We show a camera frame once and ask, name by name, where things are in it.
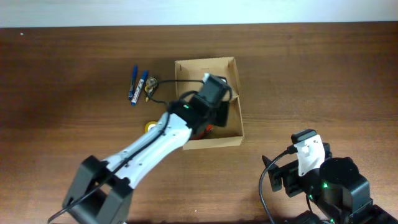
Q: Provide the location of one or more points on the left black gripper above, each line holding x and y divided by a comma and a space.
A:
222, 113

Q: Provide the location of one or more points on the blue ballpoint pen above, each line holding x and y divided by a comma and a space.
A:
132, 85

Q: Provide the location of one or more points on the yellow black correction tape dispenser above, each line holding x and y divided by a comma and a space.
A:
150, 87

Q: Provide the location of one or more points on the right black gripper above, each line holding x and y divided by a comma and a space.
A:
277, 175

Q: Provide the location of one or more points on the blue white marker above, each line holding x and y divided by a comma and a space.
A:
139, 88

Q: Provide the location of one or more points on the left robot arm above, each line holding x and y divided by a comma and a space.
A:
102, 190

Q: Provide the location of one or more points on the yellow adhesive tape roll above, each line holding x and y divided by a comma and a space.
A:
149, 126

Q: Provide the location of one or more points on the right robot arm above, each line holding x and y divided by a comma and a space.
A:
336, 188

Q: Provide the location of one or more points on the orange red stapler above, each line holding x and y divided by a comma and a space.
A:
205, 132

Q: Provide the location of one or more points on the brown cardboard box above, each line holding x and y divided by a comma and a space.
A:
189, 72

